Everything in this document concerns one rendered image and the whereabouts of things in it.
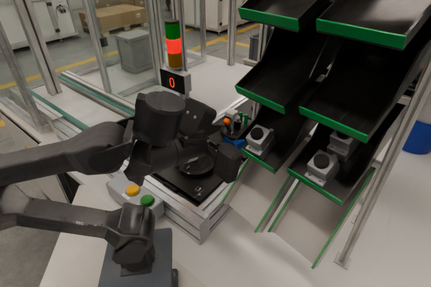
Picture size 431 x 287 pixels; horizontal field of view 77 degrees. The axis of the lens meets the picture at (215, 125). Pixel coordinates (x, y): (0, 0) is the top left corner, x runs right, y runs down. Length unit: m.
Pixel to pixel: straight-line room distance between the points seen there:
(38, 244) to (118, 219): 1.70
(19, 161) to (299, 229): 0.62
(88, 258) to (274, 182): 0.59
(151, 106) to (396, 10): 0.40
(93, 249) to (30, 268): 1.20
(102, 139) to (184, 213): 0.50
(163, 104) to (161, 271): 0.39
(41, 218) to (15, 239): 1.79
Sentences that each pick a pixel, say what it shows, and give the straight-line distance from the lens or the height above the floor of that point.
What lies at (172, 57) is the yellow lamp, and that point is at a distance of 0.98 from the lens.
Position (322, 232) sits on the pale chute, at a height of 1.04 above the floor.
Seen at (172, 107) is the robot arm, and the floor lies 1.44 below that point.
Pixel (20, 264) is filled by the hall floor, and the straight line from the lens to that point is 2.21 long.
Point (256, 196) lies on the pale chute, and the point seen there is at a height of 1.04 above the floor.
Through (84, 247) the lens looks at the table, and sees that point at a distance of 0.99.
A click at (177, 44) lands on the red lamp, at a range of 0.97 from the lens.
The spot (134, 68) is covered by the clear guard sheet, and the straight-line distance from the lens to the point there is 1.29.
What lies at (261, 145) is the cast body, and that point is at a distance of 0.63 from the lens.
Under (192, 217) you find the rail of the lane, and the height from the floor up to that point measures 0.96.
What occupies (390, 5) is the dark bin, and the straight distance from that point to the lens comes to 0.54.
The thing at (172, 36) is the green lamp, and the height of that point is 1.37.
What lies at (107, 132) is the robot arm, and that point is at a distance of 0.43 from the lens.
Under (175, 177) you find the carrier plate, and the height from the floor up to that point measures 0.97.
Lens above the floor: 1.63
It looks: 34 degrees down
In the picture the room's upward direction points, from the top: straight up
